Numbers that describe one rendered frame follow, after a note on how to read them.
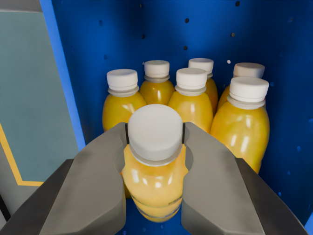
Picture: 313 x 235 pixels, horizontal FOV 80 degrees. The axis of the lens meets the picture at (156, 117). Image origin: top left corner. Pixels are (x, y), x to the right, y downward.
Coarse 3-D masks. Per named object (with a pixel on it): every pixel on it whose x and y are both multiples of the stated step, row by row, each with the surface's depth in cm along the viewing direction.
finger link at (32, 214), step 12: (60, 168) 9; (48, 180) 8; (60, 180) 8; (36, 192) 8; (48, 192) 8; (24, 204) 7; (36, 204) 7; (48, 204) 7; (12, 216) 7; (24, 216) 7; (36, 216) 7; (12, 228) 6; (24, 228) 6; (36, 228) 6
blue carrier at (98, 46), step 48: (48, 0) 14; (96, 0) 23; (144, 0) 28; (192, 0) 29; (240, 0) 28; (288, 0) 24; (96, 48) 24; (144, 48) 31; (192, 48) 33; (240, 48) 30; (288, 48) 25; (96, 96) 26; (288, 96) 26; (288, 144) 26; (288, 192) 26
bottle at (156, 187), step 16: (128, 160) 15; (144, 160) 13; (160, 160) 13; (176, 160) 14; (128, 176) 15; (144, 176) 14; (160, 176) 14; (176, 176) 15; (144, 192) 15; (160, 192) 15; (176, 192) 16; (144, 208) 20; (160, 208) 19; (176, 208) 22
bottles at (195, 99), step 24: (120, 72) 24; (168, 72) 29; (192, 72) 24; (240, 72) 26; (120, 96) 24; (144, 96) 29; (168, 96) 29; (192, 96) 24; (216, 96) 31; (120, 120) 24; (192, 120) 24
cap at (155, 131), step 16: (144, 112) 13; (160, 112) 13; (176, 112) 13; (128, 128) 13; (144, 128) 13; (160, 128) 13; (176, 128) 13; (144, 144) 12; (160, 144) 12; (176, 144) 12
